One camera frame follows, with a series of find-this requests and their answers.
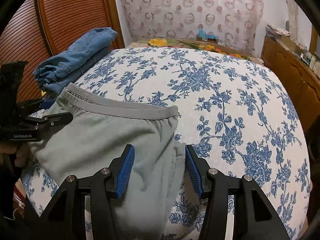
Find grey-green shorts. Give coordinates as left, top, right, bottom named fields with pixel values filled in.
left=30, top=83, right=185, bottom=239

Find folded blue jeans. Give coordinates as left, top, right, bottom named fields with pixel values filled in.
left=33, top=27, right=117, bottom=94

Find brown louvered wardrobe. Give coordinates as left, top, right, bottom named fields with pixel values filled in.
left=1, top=0, right=125, bottom=101

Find blue floral white quilt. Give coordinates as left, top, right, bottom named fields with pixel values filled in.
left=19, top=45, right=312, bottom=240

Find long wooden cabinet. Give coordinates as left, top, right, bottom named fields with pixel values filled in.
left=261, top=36, right=319, bottom=132

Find box with blue item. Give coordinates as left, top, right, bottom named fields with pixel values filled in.
left=196, top=29, right=219, bottom=43

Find colourful flower blanket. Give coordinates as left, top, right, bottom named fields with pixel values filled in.
left=127, top=38, right=264, bottom=66

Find stack of papers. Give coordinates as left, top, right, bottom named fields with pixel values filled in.
left=265, top=23, right=291, bottom=39

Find patterned lace curtain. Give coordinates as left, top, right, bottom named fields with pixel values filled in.
left=121, top=0, right=264, bottom=54

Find tied beige side curtain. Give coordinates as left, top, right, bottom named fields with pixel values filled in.
left=286, top=0, right=298, bottom=38

